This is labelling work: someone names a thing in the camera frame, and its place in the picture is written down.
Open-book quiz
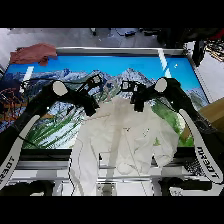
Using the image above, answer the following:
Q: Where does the silver frame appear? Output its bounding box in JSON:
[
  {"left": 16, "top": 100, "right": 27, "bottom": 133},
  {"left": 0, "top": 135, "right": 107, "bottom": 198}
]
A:
[{"left": 0, "top": 46, "right": 214, "bottom": 197}]

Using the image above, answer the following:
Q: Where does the black and white dotted garment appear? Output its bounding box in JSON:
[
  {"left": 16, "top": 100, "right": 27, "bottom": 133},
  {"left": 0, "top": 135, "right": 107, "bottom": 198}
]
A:
[{"left": 184, "top": 159, "right": 208, "bottom": 178}]

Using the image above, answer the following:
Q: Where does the tan garment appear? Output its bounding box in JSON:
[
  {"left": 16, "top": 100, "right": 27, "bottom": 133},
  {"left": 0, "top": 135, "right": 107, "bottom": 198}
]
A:
[{"left": 199, "top": 97, "right": 224, "bottom": 133}]

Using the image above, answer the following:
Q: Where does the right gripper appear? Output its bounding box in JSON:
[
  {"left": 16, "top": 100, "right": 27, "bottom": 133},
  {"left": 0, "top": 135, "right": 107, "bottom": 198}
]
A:
[{"left": 132, "top": 89, "right": 150, "bottom": 113}]

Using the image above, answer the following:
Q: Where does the white long-sleeved shirt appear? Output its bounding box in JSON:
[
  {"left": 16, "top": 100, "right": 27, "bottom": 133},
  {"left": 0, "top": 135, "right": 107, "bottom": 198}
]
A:
[{"left": 68, "top": 96, "right": 181, "bottom": 197}]

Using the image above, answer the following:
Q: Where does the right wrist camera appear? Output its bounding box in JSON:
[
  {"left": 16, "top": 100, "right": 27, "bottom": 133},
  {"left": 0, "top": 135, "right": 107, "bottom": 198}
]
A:
[{"left": 119, "top": 79, "right": 139, "bottom": 94}]

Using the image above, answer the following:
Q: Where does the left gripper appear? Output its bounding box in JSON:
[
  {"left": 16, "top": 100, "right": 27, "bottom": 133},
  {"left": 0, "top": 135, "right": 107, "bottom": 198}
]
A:
[{"left": 79, "top": 93, "right": 101, "bottom": 117}]

